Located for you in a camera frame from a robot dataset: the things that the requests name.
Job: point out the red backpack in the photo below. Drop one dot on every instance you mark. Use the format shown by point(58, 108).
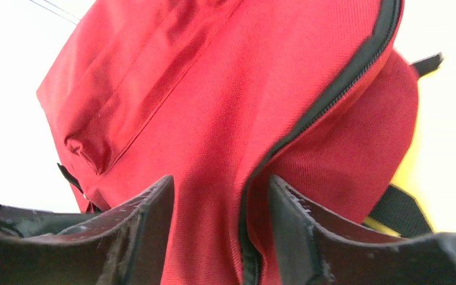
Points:
point(221, 95)

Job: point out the yellow notebook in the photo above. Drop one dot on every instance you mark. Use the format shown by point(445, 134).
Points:
point(403, 209)

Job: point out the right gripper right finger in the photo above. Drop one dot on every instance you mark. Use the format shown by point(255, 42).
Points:
point(317, 246)

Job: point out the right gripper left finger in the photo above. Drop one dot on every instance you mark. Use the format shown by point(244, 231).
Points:
point(124, 245)

